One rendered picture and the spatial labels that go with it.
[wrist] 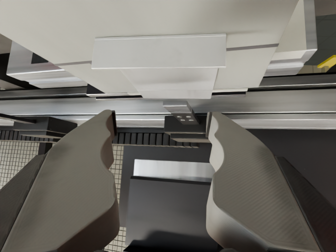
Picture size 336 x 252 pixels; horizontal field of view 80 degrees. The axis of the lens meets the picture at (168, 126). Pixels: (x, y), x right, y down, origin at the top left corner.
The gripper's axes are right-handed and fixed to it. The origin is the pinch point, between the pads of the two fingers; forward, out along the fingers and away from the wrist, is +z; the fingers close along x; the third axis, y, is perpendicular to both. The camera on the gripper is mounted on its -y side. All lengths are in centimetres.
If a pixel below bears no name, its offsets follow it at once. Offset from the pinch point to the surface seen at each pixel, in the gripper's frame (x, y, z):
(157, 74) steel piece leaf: -0.3, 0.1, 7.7
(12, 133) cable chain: -58, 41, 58
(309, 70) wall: 163, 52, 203
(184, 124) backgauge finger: 5.3, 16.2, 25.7
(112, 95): -6.2, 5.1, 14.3
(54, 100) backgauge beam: -31, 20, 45
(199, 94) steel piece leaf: 4.5, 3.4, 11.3
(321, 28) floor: 128, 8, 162
